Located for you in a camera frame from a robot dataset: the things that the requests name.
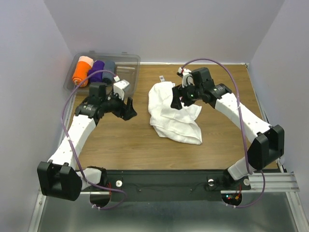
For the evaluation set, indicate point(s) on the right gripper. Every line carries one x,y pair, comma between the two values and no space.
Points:
178,92

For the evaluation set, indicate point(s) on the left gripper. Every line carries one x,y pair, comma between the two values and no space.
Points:
127,111

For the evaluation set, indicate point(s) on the clear plastic bin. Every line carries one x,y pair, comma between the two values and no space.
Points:
127,67

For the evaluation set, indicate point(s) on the purple rolled towel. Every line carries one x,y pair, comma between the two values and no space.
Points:
97,77

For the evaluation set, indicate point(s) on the white towel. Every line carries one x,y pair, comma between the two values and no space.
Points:
177,125

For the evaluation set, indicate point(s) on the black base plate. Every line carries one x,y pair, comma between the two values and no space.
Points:
174,185

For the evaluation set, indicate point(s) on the grey rolled towel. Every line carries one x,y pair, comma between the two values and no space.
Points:
108,75

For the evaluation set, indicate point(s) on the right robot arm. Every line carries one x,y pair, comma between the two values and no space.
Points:
267,142

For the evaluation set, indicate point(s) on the orange rolled towel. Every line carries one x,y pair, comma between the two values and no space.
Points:
83,65

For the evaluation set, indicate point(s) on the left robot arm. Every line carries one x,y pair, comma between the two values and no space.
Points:
62,176

